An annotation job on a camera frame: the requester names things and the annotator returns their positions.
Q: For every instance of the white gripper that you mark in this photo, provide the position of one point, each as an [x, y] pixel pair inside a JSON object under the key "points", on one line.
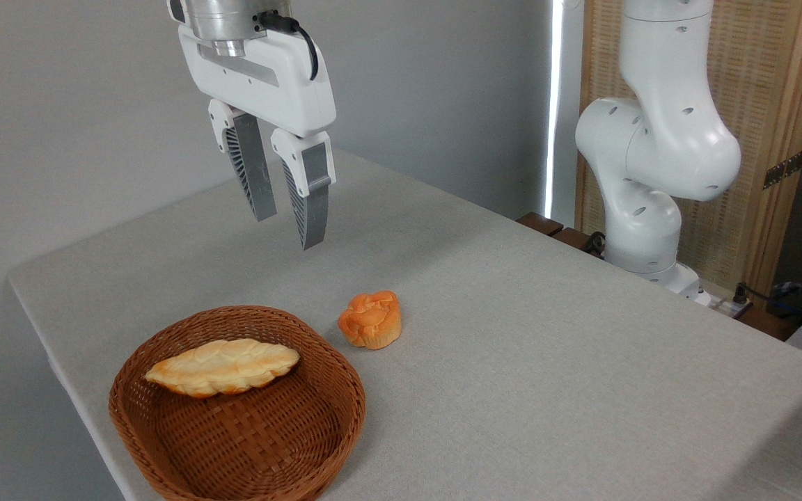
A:
{"points": [[282, 76]]}

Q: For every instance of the long golden bread loaf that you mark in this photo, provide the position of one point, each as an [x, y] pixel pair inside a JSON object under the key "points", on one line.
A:
{"points": [[223, 366]]}

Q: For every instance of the orange muffin shaped bread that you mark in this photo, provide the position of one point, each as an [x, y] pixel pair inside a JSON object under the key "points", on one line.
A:
{"points": [[371, 320]]}

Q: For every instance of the brown wicker basket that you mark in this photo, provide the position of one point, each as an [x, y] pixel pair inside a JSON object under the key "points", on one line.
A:
{"points": [[248, 431]]}

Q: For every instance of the dark brown wooden block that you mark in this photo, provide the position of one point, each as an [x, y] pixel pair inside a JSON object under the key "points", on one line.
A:
{"points": [[540, 223], [571, 238]]}

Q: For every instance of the white power strip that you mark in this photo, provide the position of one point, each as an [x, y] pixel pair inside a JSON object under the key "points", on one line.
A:
{"points": [[725, 304]]}

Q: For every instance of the wooden rattan folding screen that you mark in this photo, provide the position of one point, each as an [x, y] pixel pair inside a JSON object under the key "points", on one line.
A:
{"points": [[756, 83]]}

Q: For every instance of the metal screen hinge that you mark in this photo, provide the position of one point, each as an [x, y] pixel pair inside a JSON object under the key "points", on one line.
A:
{"points": [[784, 169]]}

